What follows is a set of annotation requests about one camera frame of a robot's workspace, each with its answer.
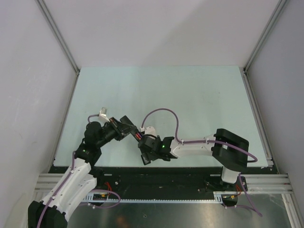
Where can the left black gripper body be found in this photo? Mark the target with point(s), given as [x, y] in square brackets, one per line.
[119, 134]

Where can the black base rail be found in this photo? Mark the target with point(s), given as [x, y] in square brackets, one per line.
[162, 183]

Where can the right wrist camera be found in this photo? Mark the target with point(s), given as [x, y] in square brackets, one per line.
[148, 130]

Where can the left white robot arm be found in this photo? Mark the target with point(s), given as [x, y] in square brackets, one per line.
[81, 177]

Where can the black remote control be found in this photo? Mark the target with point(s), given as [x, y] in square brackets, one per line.
[133, 130]

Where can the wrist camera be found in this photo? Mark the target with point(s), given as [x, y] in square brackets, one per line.
[148, 130]
[102, 116]

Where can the black battery cover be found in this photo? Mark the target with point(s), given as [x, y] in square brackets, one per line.
[145, 160]

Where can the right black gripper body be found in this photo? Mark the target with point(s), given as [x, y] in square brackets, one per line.
[154, 156]

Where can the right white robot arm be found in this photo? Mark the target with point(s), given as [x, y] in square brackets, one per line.
[229, 149]

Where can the right aluminium frame post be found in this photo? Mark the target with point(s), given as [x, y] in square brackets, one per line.
[274, 18]

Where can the white slotted cable duct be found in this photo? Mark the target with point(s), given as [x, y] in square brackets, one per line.
[216, 197]

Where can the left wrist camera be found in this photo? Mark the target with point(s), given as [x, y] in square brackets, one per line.
[102, 116]

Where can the aluminium frame post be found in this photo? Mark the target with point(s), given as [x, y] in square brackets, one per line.
[57, 34]
[274, 18]

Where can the left aluminium frame post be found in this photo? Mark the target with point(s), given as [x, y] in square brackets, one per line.
[57, 34]

